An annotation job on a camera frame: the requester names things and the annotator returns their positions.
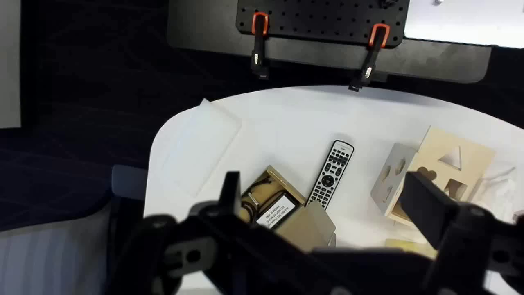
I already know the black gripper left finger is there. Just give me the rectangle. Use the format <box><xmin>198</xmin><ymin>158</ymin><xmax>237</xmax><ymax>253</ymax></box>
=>
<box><xmin>218</xmin><ymin>170</ymin><xmax>241</xmax><ymax>214</ymax></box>

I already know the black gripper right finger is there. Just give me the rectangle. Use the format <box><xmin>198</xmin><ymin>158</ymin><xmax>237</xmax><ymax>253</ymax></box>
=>
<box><xmin>400</xmin><ymin>172</ymin><xmax>460</xmax><ymax>249</ymax></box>

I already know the wooden shape sorter cube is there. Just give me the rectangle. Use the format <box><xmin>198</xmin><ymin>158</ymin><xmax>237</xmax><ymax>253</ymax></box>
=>
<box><xmin>370</xmin><ymin>127</ymin><xmax>495</xmax><ymax>226</ymax></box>

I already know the open cardboard box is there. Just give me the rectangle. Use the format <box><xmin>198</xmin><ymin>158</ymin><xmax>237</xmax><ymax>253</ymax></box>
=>
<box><xmin>237</xmin><ymin>165</ymin><xmax>336</xmax><ymax>252</ymax></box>

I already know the white flat foam pad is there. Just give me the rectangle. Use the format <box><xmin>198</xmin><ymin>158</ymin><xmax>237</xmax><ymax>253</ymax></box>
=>
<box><xmin>146</xmin><ymin>98</ymin><xmax>244</xmax><ymax>203</ymax></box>

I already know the crumpled white tissue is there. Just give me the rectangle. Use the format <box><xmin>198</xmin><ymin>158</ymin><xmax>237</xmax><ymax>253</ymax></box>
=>
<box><xmin>481</xmin><ymin>165</ymin><xmax>522</xmax><ymax>211</ymax></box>

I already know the black remote control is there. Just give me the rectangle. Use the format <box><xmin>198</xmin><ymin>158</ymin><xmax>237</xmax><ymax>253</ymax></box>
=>
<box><xmin>306</xmin><ymin>139</ymin><xmax>355</xmax><ymax>208</ymax></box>

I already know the orange black clamp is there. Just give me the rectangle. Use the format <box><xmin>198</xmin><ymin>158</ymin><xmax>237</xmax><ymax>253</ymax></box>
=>
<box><xmin>251</xmin><ymin>11</ymin><xmax>269</xmax><ymax>78</ymax></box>
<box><xmin>349</xmin><ymin>22</ymin><xmax>390</xmax><ymax>91</ymax></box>

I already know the black perforated board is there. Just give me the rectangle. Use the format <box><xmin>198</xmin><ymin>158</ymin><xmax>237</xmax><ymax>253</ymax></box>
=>
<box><xmin>236</xmin><ymin>0</ymin><xmax>409</xmax><ymax>47</ymax></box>

